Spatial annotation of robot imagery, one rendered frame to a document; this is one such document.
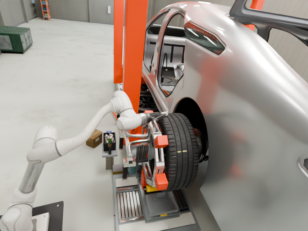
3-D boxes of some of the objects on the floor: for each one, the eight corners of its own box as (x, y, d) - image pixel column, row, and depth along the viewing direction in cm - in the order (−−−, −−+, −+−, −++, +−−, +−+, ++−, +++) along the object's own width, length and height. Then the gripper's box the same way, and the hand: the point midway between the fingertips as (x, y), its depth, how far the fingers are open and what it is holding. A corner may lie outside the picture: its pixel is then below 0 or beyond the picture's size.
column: (113, 169, 236) (113, 145, 215) (105, 169, 234) (105, 145, 212) (112, 163, 245) (113, 140, 223) (105, 164, 242) (105, 140, 221)
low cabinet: (-11, 42, 709) (-17, 24, 675) (34, 44, 765) (30, 27, 732) (-31, 52, 572) (-41, 30, 539) (24, 54, 629) (19, 34, 595)
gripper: (138, 120, 133) (162, 114, 148) (149, 126, 124) (172, 120, 139) (139, 111, 131) (162, 106, 145) (150, 117, 121) (173, 111, 136)
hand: (164, 113), depth 140 cm, fingers closed
